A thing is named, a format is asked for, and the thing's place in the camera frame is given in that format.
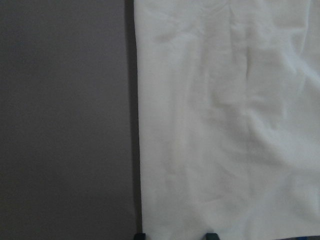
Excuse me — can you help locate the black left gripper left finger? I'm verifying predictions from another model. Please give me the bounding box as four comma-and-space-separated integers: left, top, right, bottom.
133, 233, 146, 240

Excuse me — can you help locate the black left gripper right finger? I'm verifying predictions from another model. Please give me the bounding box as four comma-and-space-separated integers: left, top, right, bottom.
205, 232, 218, 240

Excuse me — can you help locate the cream long-sleeve graphic t-shirt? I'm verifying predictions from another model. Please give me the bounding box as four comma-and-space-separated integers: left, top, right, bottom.
134, 0, 320, 240

